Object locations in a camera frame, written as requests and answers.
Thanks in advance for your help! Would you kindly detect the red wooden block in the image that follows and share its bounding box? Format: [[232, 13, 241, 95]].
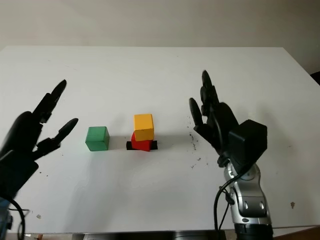
[[131, 132, 153, 152]]

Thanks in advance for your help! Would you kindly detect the black tape mark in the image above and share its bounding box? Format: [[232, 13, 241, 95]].
[[126, 140, 158, 151]]

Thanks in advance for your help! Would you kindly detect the yellow wooden block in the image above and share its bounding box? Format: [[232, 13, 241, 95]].
[[133, 113, 154, 141]]

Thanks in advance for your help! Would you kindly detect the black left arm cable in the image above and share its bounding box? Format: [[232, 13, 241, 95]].
[[7, 198, 31, 240]]

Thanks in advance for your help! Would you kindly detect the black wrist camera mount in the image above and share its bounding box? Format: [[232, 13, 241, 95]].
[[0, 149, 40, 198], [227, 119, 268, 173]]

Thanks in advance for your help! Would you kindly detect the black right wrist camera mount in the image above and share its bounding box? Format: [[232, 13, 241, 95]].
[[227, 119, 268, 173]]

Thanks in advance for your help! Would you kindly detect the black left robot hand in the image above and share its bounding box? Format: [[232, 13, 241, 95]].
[[0, 79, 79, 161]]

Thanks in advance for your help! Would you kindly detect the green wooden block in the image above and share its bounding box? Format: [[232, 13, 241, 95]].
[[85, 126, 110, 152]]

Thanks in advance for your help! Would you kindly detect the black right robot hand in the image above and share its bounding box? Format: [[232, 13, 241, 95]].
[[189, 69, 240, 168]]

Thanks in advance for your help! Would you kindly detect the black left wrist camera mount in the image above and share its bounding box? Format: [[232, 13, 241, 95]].
[[0, 149, 40, 198]]

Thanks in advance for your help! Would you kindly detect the dark grey robot torso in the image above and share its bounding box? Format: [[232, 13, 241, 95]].
[[72, 231, 226, 240]]

